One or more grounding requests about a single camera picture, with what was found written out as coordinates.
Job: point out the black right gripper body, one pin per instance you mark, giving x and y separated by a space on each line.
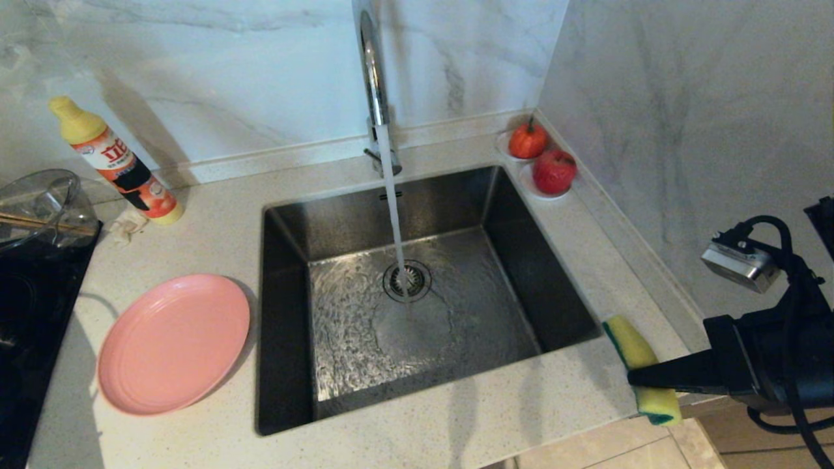
769 358

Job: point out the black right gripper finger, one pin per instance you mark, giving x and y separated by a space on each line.
684 374

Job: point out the yellow sponge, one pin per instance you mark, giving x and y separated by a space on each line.
629 345

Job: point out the pink plate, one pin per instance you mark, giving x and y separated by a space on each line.
169 345

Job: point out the orange dish soap bottle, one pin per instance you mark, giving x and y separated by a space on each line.
127 172

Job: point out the wooden chopstick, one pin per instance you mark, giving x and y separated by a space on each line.
32 219
32 225

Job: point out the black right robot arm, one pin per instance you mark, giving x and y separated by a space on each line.
822 228

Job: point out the stainless steel sink basin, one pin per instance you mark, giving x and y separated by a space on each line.
488 312

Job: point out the light wooden cabinet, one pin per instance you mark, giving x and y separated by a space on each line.
730 449

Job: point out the red toy apple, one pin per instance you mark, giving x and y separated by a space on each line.
555 170

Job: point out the small white dish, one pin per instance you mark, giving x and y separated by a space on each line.
528 185
503 148

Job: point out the red toy tomato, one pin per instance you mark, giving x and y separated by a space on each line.
529 140

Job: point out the round metal drain strainer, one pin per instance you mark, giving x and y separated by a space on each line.
417 281

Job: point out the running water stream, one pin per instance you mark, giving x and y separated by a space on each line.
393 202

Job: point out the chrome gooseneck faucet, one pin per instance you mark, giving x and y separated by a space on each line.
373 78

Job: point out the clear glass cup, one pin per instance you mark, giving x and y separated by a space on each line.
85 221

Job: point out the black induction cooktop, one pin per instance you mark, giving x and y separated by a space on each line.
39 326

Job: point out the clear glass bowl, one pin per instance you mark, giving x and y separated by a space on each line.
32 192

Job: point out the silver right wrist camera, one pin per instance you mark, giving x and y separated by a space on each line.
736 267

